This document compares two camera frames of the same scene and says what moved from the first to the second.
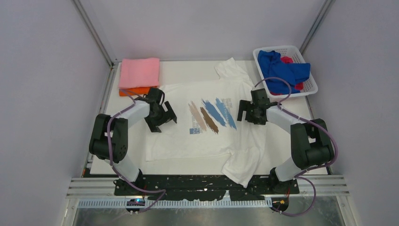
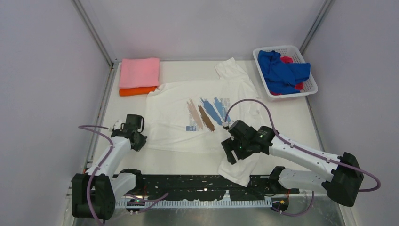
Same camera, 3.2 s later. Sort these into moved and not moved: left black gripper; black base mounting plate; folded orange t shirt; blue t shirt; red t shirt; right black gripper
Moved: left black gripper; right black gripper
Not moved: black base mounting plate; blue t shirt; folded orange t shirt; red t shirt
